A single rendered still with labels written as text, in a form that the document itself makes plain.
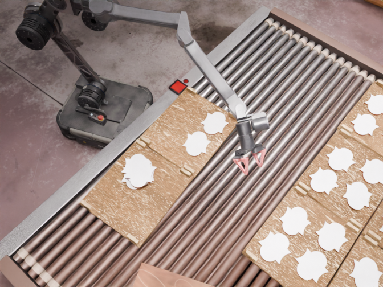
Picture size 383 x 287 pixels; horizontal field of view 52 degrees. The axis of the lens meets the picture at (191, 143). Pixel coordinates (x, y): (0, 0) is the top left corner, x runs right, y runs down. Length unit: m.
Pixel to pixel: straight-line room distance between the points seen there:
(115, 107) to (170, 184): 1.22
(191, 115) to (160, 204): 0.51
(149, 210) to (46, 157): 1.50
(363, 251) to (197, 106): 1.04
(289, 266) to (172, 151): 0.75
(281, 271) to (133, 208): 0.69
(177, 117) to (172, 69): 1.48
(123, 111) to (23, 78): 1.09
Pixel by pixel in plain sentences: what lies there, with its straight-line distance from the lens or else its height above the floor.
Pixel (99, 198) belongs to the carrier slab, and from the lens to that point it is 1.84.
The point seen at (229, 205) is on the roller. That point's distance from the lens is 1.82.
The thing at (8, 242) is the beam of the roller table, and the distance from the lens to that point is 1.91.
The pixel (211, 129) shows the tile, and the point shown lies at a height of 0.94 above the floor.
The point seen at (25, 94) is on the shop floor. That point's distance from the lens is 3.52.
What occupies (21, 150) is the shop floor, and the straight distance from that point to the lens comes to 3.22.
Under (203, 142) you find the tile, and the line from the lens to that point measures 1.93.
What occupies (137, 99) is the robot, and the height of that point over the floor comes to 0.24.
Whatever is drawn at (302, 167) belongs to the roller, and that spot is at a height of 0.92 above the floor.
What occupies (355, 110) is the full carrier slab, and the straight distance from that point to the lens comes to 2.24.
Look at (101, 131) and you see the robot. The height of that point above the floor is 0.24.
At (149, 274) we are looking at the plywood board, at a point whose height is 1.04.
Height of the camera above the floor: 2.60
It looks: 60 degrees down
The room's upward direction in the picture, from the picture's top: 3 degrees clockwise
